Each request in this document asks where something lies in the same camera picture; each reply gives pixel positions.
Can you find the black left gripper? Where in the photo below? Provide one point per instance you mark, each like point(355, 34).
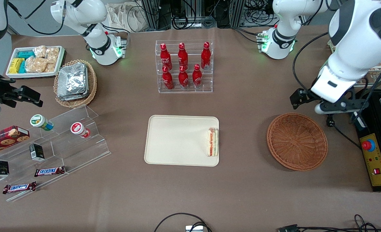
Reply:
point(305, 94)

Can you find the triangular sandwich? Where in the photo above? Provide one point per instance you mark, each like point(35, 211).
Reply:
point(213, 141)

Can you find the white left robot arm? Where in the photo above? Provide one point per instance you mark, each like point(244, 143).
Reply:
point(351, 58)

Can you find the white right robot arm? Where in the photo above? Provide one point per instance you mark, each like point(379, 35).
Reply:
point(80, 13)

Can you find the brown round wicker basket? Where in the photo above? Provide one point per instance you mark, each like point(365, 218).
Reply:
point(296, 141)

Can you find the white rectangular snack tray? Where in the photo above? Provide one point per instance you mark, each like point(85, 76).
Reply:
point(61, 59)

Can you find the oval tan wicker basket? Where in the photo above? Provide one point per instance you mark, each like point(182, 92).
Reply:
point(92, 83)

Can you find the beige rectangular tray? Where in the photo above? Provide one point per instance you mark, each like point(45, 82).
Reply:
point(177, 140)

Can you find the green lid yoghurt cup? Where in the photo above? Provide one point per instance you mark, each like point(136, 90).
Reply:
point(40, 121)

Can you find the teal snack packet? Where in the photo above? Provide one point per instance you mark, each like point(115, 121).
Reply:
point(22, 67)
point(25, 54)

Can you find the clear bag of crackers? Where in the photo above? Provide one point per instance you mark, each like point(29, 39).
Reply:
point(51, 67)
point(52, 54)
point(35, 64)
point(39, 51)

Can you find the yellow snack packet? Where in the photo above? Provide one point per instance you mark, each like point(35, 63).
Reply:
point(15, 65)

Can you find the silver foil package stack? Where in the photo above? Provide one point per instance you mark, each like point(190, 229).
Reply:
point(71, 81)

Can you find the red tartan cookie box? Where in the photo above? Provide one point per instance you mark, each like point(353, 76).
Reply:
point(5, 140)

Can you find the small black box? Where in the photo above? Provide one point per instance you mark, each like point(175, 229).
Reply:
point(0, 169)
point(36, 152)

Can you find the red lid yoghurt cup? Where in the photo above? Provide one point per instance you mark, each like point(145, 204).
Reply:
point(78, 129)

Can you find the clear acrylic stepped stand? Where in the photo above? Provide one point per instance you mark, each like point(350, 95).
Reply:
point(64, 151)

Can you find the brown snickers bar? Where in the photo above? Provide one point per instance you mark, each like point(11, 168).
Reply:
point(49, 171)
point(19, 187)

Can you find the red emergency stop button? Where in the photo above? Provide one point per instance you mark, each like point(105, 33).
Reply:
point(368, 145)

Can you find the clear acrylic bottle rack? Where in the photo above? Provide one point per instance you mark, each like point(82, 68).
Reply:
point(206, 87)

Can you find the black control box yellow panel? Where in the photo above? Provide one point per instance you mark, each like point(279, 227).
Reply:
point(378, 158)

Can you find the red cola bottle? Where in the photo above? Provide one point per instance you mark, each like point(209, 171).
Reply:
point(205, 55)
point(165, 56)
point(197, 76)
point(182, 55)
point(183, 78)
point(167, 80)

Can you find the beige crumpled bag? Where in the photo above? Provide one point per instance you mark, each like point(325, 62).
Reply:
point(126, 17)

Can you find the small silver device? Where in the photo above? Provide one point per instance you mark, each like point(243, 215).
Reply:
point(194, 229)

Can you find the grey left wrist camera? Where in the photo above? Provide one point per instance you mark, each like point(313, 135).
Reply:
point(320, 109)

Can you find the black left camera mount bracket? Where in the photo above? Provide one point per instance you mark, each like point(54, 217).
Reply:
point(348, 105)

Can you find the aluminium profile frame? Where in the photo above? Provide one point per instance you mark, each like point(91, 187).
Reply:
point(153, 13)

